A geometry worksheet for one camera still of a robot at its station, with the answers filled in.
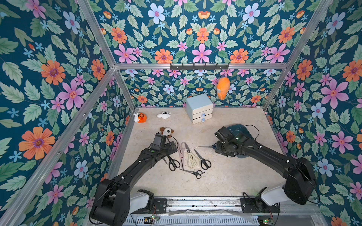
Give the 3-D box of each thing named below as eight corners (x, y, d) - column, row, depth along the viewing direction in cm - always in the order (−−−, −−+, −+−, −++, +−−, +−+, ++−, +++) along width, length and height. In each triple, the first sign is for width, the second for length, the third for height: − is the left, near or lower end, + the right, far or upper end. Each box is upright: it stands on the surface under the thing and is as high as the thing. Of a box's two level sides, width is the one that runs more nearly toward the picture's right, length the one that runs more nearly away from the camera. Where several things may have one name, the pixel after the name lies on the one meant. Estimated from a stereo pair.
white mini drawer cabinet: (192, 125, 110) (192, 112, 98) (185, 111, 120) (184, 97, 108) (212, 119, 114) (214, 105, 102) (203, 105, 124) (204, 92, 112)
